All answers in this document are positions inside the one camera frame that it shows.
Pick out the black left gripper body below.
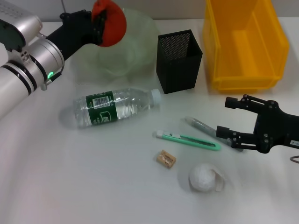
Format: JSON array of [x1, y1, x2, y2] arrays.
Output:
[[46, 9, 103, 61]]

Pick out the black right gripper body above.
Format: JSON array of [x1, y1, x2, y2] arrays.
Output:
[[253, 100, 299, 154]]

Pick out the red-orange fruit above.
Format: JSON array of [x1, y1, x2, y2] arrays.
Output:
[[91, 0, 128, 48]]

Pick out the white paper ball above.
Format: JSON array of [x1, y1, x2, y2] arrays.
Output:
[[188, 162, 227, 193]]

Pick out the clear green-label water bottle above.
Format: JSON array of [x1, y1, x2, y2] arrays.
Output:
[[72, 87, 162, 129]]

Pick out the translucent green fruit plate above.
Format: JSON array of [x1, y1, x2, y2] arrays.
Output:
[[69, 8, 162, 85]]

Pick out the grey pen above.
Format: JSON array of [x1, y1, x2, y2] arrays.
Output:
[[184, 116, 245, 153]]

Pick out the green utility knife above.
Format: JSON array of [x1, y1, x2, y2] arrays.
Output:
[[153, 130, 221, 152]]

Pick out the black mesh pen holder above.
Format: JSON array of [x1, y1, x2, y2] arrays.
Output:
[[156, 29, 203, 95]]

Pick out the yellow plastic bin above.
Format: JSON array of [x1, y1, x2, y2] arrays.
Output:
[[202, 0, 290, 94]]

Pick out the left wrist plug with cable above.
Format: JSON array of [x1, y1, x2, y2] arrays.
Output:
[[41, 67, 64, 91]]

